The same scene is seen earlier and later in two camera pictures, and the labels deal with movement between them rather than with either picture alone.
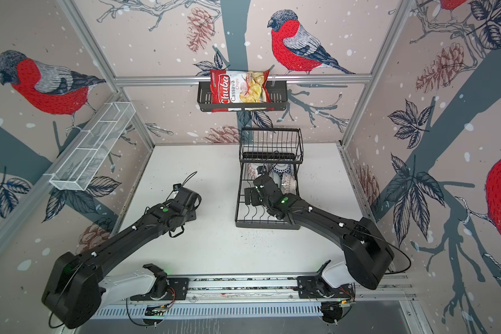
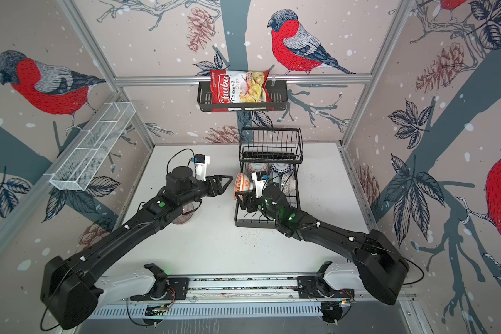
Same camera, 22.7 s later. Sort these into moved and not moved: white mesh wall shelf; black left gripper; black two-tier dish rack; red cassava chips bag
Moved: black left gripper
Not moved: red cassava chips bag; black two-tier dish rack; white mesh wall shelf
